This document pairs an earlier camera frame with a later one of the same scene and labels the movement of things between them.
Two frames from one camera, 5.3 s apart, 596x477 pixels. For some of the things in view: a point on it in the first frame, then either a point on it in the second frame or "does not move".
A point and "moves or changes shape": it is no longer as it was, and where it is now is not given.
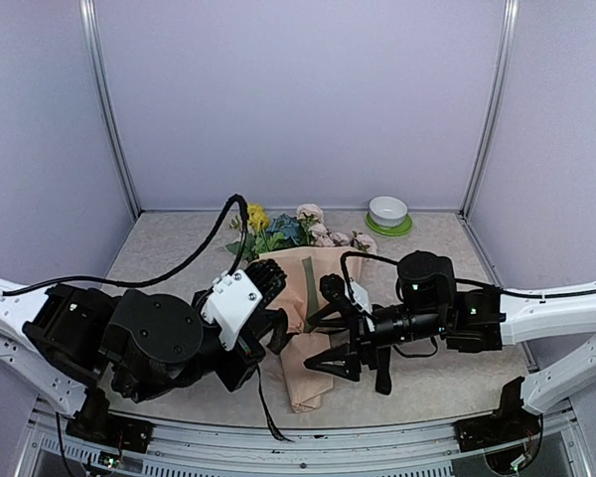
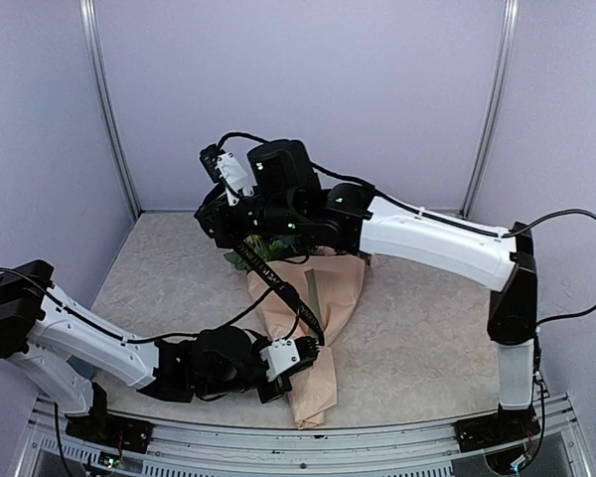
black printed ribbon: [274, 430] to [285, 288]
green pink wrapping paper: [303, 270] moves or changes shape
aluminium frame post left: [92, 44] does not move
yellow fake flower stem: [258, 220] moves or changes shape
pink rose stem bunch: [320, 237] moves or changes shape
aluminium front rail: [401, 449] does not move
